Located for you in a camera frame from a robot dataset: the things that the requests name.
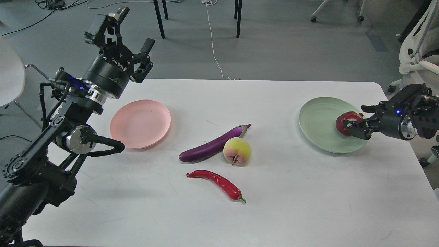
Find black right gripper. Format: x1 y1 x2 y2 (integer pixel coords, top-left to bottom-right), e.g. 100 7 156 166
347 103 405 140

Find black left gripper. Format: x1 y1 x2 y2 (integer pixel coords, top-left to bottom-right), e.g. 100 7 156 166
82 7 155 99

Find red pomegranate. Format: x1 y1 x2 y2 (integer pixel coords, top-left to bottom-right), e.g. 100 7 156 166
336 111 364 137

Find purple eggplant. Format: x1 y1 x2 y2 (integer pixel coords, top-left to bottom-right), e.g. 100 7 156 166
178 123 252 163

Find yellow pink peach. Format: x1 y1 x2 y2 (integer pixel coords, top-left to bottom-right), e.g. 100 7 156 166
223 137 252 166

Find red chili pepper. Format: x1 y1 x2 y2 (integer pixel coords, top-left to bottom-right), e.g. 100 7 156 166
186 170 246 203

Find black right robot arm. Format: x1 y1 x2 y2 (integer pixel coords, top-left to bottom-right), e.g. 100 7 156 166
342 84 439 140

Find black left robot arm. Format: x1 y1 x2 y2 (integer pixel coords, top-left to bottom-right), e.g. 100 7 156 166
1 7 155 247

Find green plate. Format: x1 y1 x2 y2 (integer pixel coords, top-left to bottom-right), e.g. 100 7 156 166
298 97 367 154

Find pink plate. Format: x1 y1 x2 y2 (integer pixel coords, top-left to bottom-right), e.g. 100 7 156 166
109 99 171 149

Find white office chair right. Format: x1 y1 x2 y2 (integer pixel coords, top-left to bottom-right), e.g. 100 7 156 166
387 0 438 94

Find office chair base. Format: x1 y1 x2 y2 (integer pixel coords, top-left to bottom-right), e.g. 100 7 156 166
309 0 367 23

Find black table legs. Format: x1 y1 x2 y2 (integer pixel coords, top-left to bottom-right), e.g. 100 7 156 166
152 0 244 39

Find white chair left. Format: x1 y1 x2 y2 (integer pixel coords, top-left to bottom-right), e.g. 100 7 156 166
0 37 63 128

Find black floor cables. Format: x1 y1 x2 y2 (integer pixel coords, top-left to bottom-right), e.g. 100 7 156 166
0 0 90 37

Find white floor cable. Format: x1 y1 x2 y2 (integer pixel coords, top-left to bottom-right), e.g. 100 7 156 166
201 0 235 80

